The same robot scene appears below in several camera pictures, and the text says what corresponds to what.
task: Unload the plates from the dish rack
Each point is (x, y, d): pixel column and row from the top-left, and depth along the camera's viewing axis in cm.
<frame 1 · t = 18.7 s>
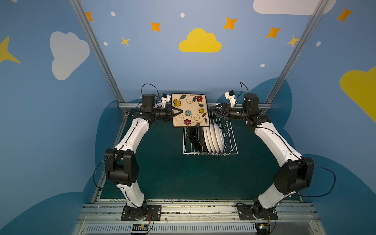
left hand: (182, 109, 79), fingers closed
right hand: (214, 109, 76), fingers open
floral square plate: (195, 110, 84), point 28 cm above the table

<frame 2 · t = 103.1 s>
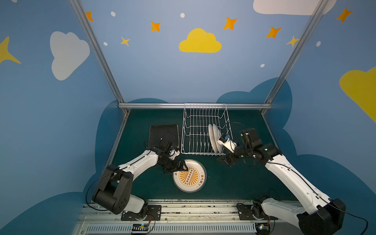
left hand: (182, 169, 84), fingers open
right hand: (224, 150, 77), fingers open
white round plate: (183, 180, 86), on the table
white round plate 2: (199, 174, 88), on the table
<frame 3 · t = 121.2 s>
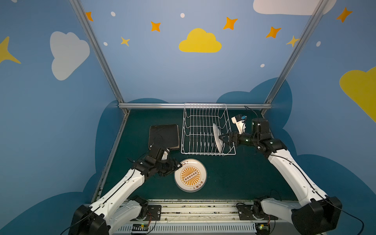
left hand: (179, 165, 79), fingers open
right hand: (226, 134, 76), fingers open
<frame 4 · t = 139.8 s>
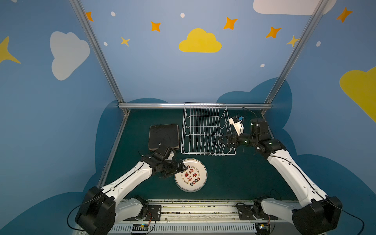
left hand: (181, 169, 81), fingers open
right hand: (225, 134, 76), fingers open
white round plate 4: (193, 178, 86), on the table
